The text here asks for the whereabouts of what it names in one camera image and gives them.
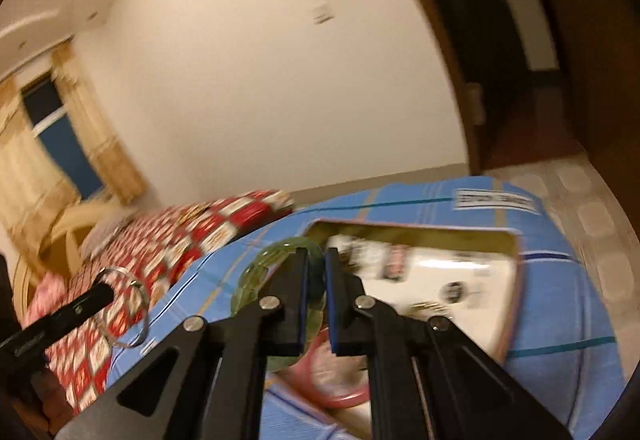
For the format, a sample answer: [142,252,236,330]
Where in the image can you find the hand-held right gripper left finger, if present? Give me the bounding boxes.
[55,249,309,440]

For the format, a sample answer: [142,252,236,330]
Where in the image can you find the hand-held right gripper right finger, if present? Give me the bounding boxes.
[324,247,574,440]

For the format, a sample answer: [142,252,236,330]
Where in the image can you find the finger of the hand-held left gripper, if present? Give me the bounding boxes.
[0,282,116,362]

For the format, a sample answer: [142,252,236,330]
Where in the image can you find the green translucent bangle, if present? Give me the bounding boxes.
[229,237,329,372]

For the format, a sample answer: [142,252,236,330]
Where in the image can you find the silver metal bangle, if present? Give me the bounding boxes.
[94,266,151,350]

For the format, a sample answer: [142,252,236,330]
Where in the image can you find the red bangle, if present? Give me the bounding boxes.
[305,327,371,410]

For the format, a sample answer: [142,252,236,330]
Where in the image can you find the pink cloth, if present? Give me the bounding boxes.
[24,270,69,325]

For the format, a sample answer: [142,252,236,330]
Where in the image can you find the cream wooden chair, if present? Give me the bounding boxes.
[14,198,133,323]

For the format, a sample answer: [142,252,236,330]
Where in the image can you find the red checkered blanket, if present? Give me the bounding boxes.
[37,189,296,413]

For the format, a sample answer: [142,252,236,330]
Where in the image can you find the beige patterned curtain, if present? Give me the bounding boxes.
[50,42,149,205]
[0,79,82,246]

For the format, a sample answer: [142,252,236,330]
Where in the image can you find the window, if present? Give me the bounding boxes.
[22,74,105,202]

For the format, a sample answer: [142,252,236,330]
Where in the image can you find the blue plaid bed sheet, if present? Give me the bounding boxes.
[102,176,627,440]

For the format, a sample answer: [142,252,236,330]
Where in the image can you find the brown wooden door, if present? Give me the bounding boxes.
[505,0,640,241]

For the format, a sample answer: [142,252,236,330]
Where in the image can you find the brown wooden door frame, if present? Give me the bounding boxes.
[369,0,485,177]

